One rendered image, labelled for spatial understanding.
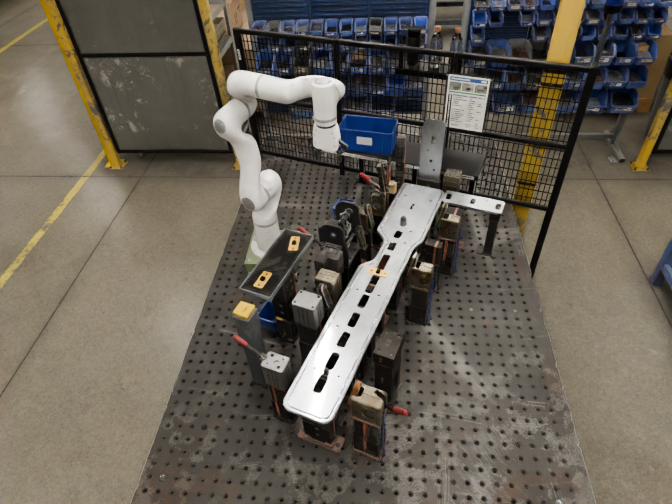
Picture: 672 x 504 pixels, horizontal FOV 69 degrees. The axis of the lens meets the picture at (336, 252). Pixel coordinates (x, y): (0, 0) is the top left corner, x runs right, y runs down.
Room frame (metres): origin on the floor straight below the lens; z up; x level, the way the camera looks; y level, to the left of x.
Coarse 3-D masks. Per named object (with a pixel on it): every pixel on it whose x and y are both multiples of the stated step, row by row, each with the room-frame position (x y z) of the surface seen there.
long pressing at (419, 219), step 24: (408, 192) 2.01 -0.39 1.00; (432, 192) 1.99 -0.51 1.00; (384, 216) 1.83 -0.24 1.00; (408, 216) 1.82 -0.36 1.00; (432, 216) 1.81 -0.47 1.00; (384, 240) 1.66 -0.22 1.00; (408, 240) 1.65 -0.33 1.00; (360, 288) 1.38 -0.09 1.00; (384, 288) 1.37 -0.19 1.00; (336, 312) 1.26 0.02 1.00; (360, 312) 1.25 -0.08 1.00; (336, 336) 1.14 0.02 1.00; (360, 336) 1.13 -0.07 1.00; (312, 360) 1.04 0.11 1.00; (360, 360) 1.03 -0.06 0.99; (312, 384) 0.94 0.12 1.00; (336, 384) 0.94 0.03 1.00; (288, 408) 0.86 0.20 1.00; (312, 408) 0.85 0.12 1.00; (336, 408) 0.85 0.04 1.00
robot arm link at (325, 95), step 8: (320, 80) 1.67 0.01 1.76; (328, 80) 1.67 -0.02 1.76; (312, 88) 1.65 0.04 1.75; (320, 88) 1.63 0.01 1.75; (328, 88) 1.63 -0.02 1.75; (336, 88) 1.70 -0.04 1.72; (312, 96) 1.66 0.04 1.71; (320, 96) 1.63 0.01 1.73; (328, 96) 1.63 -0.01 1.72; (336, 96) 1.67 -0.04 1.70; (320, 104) 1.63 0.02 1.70; (328, 104) 1.63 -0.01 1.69; (336, 104) 1.67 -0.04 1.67; (320, 112) 1.63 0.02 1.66; (328, 112) 1.63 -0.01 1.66; (336, 112) 1.66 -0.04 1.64; (320, 120) 1.63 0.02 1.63
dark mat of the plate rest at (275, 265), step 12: (288, 240) 1.53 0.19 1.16; (300, 240) 1.52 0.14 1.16; (276, 252) 1.46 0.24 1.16; (288, 252) 1.45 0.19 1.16; (300, 252) 1.45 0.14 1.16; (264, 264) 1.39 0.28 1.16; (276, 264) 1.39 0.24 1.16; (288, 264) 1.38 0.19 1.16; (252, 276) 1.33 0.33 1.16; (276, 276) 1.32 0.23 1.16; (252, 288) 1.27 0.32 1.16; (264, 288) 1.27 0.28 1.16
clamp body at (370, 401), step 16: (352, 400) 0.84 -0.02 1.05; (368, 400) 0.83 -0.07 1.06; (384, 400) 0.85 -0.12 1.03; (352, 416) 0.84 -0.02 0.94; (368, 416) 0.82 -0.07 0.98; (384, 416) 0.83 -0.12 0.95; (368, 432) 0.82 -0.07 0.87; (384, 432) 0.85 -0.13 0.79; (352, 448) 0.84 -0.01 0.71; (368, 448) 0.81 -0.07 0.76
